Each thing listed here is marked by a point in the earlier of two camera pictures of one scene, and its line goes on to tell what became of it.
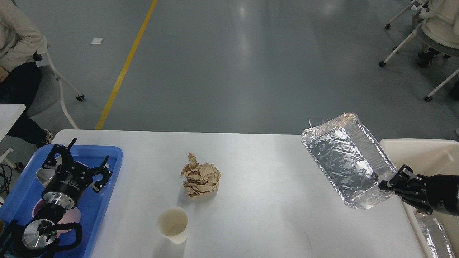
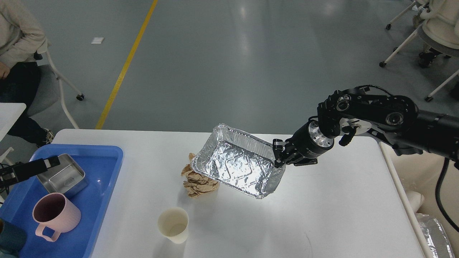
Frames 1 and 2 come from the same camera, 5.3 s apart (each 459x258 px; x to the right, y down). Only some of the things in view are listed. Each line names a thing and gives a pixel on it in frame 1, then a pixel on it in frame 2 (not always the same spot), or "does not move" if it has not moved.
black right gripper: (443, 190) to (303, 148)
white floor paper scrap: (97, 41) does not move
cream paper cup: (172, 223) does not move
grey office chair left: (49, 90) does not move
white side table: (9, 114) does not move
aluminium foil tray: (354, 161) to (245, 162)
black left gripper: (71, 178) to (24, 170)
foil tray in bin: (436, 236) does not move
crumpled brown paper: (200, 178) does not move
